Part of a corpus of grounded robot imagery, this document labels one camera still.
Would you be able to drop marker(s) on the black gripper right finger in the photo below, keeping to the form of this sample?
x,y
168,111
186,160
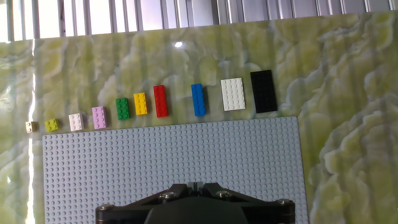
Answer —
x,y
264,211

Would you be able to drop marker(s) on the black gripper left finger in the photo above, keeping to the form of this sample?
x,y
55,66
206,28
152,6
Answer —
x,y
136,210

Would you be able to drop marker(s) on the black Lego plate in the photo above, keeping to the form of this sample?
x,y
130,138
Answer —
x,y
263,91

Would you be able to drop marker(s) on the grey Lego baseplate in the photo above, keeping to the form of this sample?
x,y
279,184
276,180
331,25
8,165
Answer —
x,y
155,161

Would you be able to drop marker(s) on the pink Lego brick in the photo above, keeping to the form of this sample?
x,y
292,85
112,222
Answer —
x,y
99,117

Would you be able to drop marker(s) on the yellow Lego brick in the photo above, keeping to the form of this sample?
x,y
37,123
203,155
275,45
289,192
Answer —
x,y
140,104

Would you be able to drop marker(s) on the small white Lego brick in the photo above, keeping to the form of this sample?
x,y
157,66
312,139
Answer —
x,y
76,122

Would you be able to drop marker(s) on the long red Lego brick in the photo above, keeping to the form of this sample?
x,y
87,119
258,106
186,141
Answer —
x,y
160,101

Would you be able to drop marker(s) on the lime green Lego brick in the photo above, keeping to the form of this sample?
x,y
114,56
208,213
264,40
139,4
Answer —
x,y
52,125

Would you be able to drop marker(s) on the white Lego plate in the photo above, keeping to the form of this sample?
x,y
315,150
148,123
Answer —
x,y
233,94

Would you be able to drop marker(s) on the long blue Lego brick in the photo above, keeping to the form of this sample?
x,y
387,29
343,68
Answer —
x,y
198,100

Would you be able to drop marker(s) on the small tan Lego brick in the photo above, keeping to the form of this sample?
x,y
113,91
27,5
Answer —
x,y
30,127

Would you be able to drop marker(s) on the green marble pattern mat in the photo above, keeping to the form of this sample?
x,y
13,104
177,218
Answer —
x,y
348,140

